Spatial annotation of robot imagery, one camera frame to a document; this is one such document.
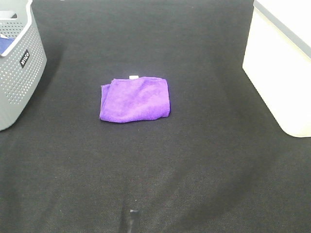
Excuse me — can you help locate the black table cloth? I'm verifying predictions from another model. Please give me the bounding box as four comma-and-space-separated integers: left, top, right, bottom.
0, 0, 311, 233

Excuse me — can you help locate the white storage box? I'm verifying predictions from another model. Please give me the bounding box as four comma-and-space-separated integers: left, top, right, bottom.
242, 0, 311, 137

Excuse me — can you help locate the grey tape strip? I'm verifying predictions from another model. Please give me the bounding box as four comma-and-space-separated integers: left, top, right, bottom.
128, 210, 139, 233

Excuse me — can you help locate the blue cloth in basket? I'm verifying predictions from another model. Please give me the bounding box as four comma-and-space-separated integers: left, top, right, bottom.
0, 34, 14, 54

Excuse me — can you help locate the purple towel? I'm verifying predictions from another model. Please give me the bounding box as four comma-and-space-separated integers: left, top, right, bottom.
99, 77, 171, 123

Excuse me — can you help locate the grey perforated laundry basket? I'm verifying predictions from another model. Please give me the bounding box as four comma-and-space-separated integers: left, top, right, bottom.
0, 0, 47, 130

